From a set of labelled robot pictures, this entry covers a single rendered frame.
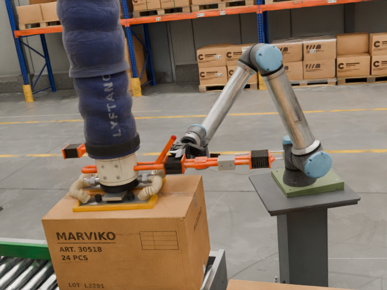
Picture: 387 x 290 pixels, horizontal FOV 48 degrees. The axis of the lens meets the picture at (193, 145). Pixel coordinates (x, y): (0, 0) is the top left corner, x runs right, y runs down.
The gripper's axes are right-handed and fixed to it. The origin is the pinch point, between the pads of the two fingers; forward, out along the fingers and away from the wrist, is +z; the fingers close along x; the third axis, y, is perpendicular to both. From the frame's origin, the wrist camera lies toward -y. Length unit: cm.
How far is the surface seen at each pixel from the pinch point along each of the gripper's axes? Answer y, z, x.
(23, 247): 102, -9, -60
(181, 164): -2.1, 3.5, 1.9
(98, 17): 20, 8, 62
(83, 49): 26, 12, 52
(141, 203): 12.0, 15.9, -9.9
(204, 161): -11.2, 1.1, 2.1
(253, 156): -30.6, -1.9, 3.6
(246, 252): -2, -109, -128
